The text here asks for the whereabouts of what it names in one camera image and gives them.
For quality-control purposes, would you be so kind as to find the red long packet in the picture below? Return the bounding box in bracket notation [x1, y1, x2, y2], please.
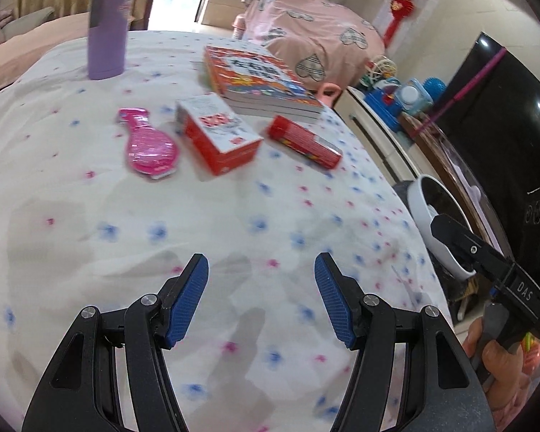
[267, 116, 342, 170]

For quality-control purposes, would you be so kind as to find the black television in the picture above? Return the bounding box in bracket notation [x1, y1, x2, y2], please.
[432, 33, 540, 283]

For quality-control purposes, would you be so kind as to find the blue toy machine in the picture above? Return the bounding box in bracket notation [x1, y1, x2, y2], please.
[365, 78, 433, 133]

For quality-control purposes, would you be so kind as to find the right hand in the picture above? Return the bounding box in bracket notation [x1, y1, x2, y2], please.
[481, 339, 530, 411]

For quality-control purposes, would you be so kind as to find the pink hairbrush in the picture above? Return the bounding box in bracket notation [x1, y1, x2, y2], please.
[118, 107, 179, 180]

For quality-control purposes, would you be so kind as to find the pink hula hoop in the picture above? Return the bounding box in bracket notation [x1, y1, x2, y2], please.
[414, 47, 507, 136]

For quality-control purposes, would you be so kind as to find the wicker ball toy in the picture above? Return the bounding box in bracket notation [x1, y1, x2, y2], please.
[365, 56, 398, 87]

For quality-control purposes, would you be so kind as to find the colourful book stack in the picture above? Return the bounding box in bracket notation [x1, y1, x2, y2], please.
[204, 45, 325, 123]

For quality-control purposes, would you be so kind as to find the pink heart cover furniture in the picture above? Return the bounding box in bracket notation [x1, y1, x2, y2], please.
[242, 0, 385, 91]

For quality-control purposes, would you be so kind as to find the pink kettlebell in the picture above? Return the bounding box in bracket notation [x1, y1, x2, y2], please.
[315, 83, 342, 107]

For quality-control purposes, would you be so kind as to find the blue spiky ball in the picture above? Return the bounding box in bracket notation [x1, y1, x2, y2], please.
[422, 77, 447, 103]

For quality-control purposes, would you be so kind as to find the purple tumbler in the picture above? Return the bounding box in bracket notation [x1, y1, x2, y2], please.
[87, 0, 132, 80]

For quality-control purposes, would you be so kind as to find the pink sofa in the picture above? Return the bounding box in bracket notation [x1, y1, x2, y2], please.
[0, 13, 89, 91]

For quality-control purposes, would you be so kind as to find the white floral tablecloth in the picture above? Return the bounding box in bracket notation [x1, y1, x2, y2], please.
[0, 31, 447, 431]

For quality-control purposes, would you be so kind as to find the red white box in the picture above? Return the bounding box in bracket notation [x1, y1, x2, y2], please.
[177, 93, 263, 176]

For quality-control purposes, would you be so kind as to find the white round trash bin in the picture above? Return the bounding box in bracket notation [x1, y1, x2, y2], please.
[406, 175, 476, 281]

